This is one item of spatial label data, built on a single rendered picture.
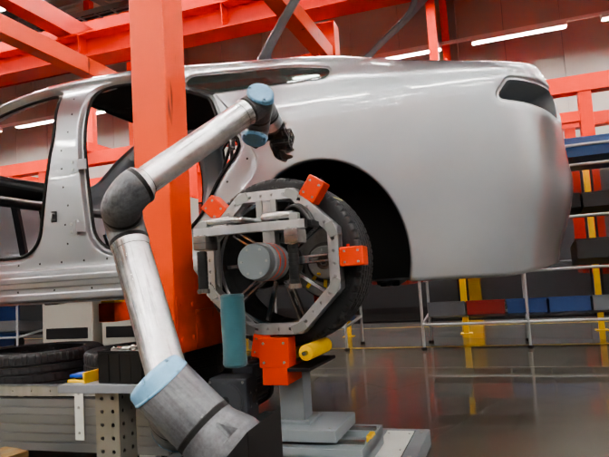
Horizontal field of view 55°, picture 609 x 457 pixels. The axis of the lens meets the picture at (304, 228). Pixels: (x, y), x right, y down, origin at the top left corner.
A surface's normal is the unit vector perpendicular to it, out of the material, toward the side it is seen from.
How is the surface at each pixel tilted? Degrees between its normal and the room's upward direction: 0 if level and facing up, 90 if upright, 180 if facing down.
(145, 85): 90
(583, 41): 90
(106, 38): 90
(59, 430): 90
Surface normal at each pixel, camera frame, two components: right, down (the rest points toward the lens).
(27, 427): -0.32, -0.07
